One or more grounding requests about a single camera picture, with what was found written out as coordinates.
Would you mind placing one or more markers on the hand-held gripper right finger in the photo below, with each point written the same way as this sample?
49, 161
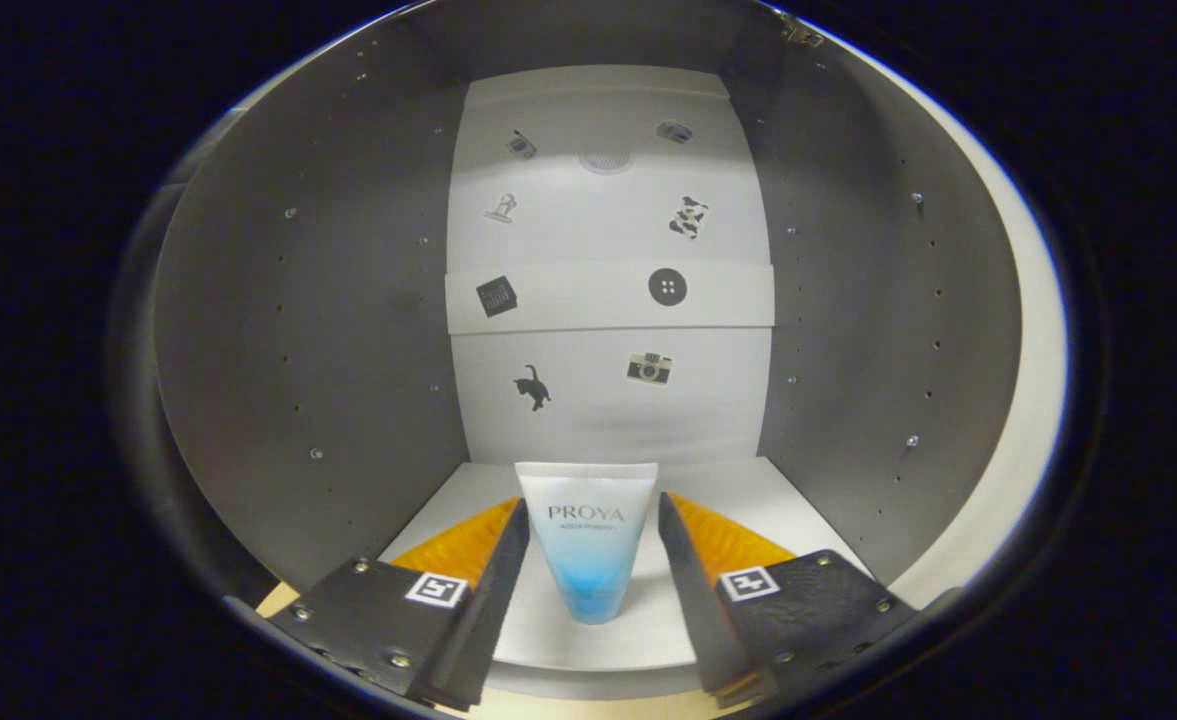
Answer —
703, 620

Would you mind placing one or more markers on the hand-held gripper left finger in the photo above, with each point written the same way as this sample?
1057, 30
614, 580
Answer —
483, 620

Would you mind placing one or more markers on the white and blue tube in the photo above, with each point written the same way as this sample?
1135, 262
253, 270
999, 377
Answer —
588, 540

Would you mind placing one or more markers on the white cabinet shelf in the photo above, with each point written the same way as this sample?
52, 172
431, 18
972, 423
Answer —
748, 500

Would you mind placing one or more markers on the grey cabinet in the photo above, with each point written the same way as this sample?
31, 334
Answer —
298, 350

